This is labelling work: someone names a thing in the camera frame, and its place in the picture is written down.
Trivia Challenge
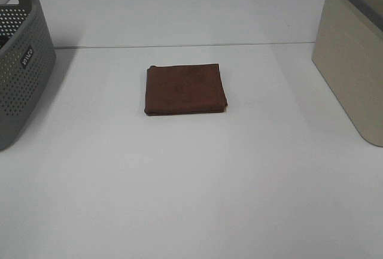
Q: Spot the brown towel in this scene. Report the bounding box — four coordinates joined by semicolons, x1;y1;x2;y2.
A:
144;63;227;116

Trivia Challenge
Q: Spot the beige plastic storage basket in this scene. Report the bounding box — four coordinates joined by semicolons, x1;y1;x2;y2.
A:
312;0;382;147

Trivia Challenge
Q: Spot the grey perforated plastic basket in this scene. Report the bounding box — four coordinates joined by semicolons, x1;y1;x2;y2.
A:
1;0;56;150

